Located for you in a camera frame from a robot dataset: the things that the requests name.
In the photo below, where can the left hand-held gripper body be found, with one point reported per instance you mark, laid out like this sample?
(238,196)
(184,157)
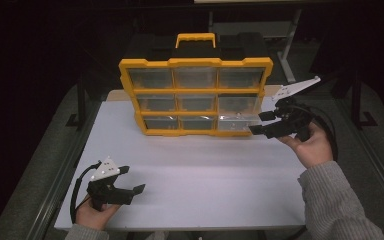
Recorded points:
(108,194)

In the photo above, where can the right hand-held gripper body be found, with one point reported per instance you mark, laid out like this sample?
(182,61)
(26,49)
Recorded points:
(291,120)

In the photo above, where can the clear plastic drawer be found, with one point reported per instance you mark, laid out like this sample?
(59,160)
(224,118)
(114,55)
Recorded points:
(235,122)

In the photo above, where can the yellow black drawer organizer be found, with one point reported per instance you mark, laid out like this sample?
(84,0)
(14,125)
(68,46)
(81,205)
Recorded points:
(195,62)

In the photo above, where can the person's left hand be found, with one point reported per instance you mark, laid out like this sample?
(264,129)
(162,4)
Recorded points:
(93,216)

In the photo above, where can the person's right hand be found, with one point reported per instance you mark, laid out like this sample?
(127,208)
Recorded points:
(313,146)

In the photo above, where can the black metal stand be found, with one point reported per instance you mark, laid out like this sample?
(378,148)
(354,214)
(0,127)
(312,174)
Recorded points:
(81,103)
(357,100)

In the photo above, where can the grey metal stand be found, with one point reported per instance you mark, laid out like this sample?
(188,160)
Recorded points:
(288,50)

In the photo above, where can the metal frame rail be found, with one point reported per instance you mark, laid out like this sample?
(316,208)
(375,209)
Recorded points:
(376,166)
(58,186)

